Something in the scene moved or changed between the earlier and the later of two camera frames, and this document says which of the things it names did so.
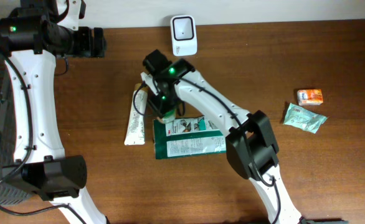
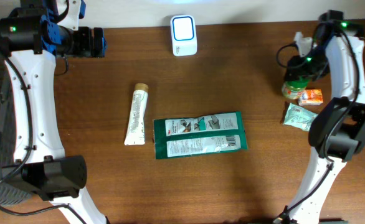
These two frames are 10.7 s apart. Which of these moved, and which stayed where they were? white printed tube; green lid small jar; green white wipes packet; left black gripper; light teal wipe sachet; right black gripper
Moved: right black gripper; green lid small jar
Stayed: white printed tube; left black gripper; light teal wipe sachet; green white wipes packet
